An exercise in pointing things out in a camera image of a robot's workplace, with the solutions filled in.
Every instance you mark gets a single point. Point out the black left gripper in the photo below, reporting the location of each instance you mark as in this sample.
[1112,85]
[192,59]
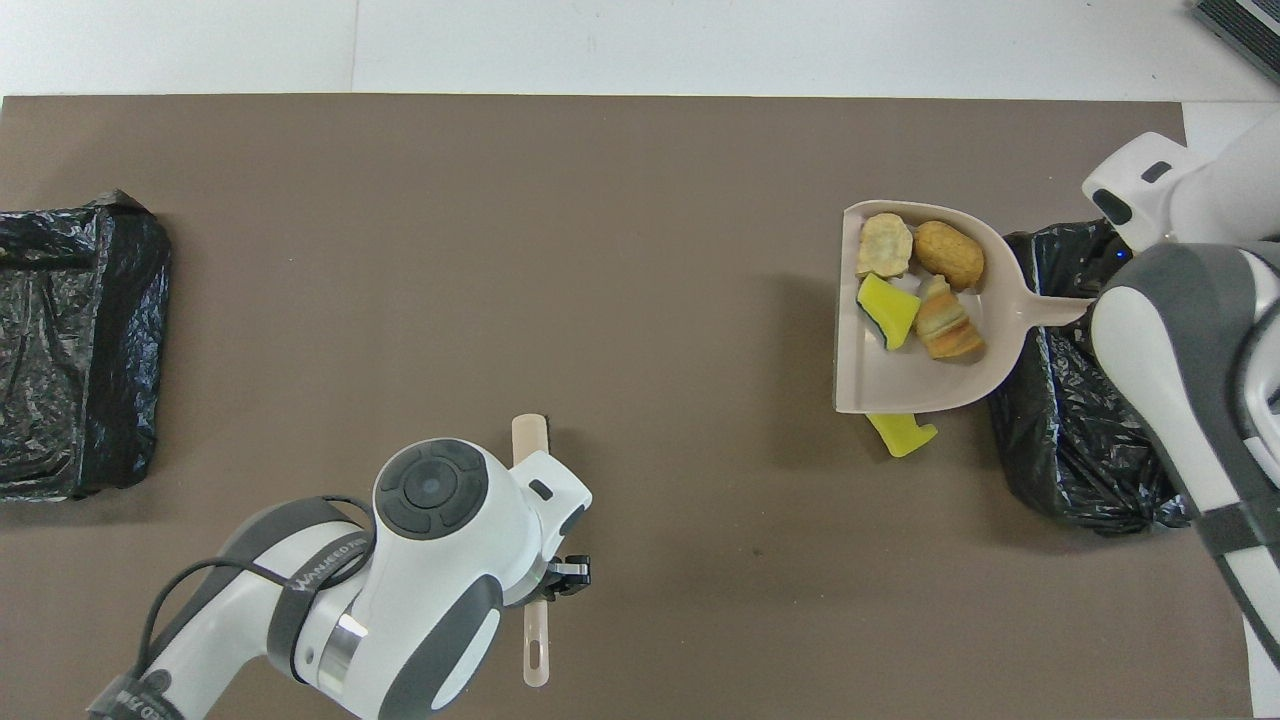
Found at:
[565,578]

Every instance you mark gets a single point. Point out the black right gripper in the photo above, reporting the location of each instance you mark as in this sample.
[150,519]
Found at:
[1115,265]

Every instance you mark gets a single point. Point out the brown oval bun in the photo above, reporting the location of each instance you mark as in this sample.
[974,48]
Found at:
[950,255]

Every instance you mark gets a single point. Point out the striped orange croissant piece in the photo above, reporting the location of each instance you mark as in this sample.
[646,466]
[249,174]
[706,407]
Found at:
[950,322]

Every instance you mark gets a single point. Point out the yellow green scrub sponge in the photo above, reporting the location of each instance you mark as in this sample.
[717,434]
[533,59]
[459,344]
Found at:
[888,310]

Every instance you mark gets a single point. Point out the pale bread chunk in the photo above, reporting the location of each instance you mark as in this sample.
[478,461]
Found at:
[884,245]

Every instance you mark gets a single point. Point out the beige plastic dustpan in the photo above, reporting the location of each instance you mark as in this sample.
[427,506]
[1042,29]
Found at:
[880,380]

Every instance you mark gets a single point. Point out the yellow sponge piece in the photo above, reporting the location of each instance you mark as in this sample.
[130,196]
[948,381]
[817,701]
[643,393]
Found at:
[902,434]

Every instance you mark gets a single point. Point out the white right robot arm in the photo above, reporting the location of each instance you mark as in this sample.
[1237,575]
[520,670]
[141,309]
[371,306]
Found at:
[1150,350]

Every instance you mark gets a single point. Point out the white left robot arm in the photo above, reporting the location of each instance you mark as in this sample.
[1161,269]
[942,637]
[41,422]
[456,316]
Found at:
[430,560]

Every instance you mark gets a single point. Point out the bin with black bag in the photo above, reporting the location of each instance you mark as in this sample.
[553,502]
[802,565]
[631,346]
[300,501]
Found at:
[1060,450]
[70,350]

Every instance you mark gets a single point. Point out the dark ribbed box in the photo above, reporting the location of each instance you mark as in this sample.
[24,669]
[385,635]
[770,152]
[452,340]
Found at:
[1240,30]

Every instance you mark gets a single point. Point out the brown table mat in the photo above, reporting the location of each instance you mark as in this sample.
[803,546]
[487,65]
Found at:
[400,180]

